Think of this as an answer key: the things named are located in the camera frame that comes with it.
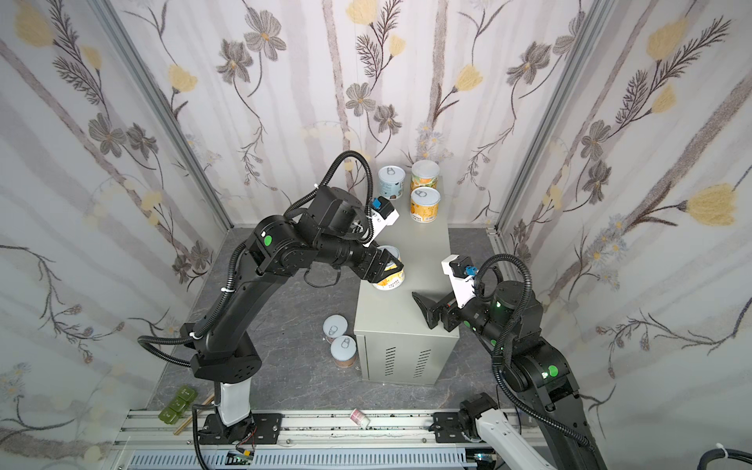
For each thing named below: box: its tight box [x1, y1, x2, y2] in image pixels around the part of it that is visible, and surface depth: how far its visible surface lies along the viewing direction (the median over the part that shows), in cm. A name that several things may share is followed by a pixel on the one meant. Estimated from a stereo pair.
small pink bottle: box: [349, 408, 372, 430], surface depth 76 cm
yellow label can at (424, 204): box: [409, 186, 441, 224], surface depth 74 cm
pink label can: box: [322, 314, 349, 344], surface depth 88 cm
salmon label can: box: [329, 334, 358, 369], surface depth 84 cm
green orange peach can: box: [410, 158, 441, 191], surface depth 78 cm
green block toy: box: [157, 384, 198, 425], surface depth 78 cm
